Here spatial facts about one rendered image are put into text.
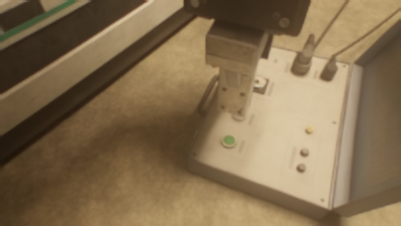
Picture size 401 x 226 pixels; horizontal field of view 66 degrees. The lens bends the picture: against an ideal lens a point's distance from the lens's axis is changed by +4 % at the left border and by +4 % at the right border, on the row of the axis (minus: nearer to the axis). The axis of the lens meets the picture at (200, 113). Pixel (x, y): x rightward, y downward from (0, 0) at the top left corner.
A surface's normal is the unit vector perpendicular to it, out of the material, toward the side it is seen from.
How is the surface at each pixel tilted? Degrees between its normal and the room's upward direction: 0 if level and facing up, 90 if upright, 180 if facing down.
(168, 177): 0
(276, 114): 0
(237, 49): 90
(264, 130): 0
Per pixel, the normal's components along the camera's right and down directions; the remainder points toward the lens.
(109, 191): 0.00, -0.60
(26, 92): 0.79, 0.48
